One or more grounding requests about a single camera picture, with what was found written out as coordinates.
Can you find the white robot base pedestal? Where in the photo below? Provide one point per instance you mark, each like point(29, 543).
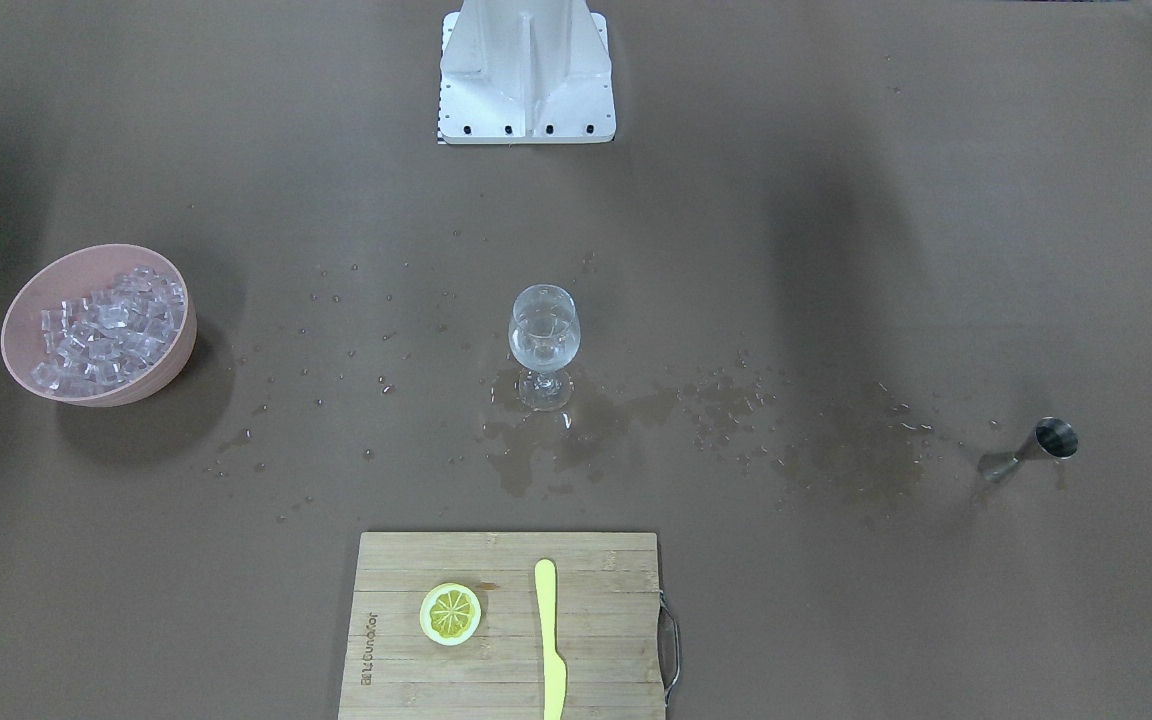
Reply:
point(516, 72)

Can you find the yellow lemon slice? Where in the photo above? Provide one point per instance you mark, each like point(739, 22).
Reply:
point(449, 614)

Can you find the yellow plastic knife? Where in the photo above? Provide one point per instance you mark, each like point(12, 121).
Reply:
point(555, 672)

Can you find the bamboo cutting board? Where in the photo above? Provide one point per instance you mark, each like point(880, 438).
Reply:
point(610, 607)

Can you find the steel double jigger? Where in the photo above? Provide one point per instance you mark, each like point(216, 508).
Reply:
point(1050, 438)

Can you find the pink bowl of ice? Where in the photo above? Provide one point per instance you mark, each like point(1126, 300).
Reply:
point(102, 327)

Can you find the clear wine glass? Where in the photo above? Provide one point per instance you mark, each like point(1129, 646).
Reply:
point(544, 336)

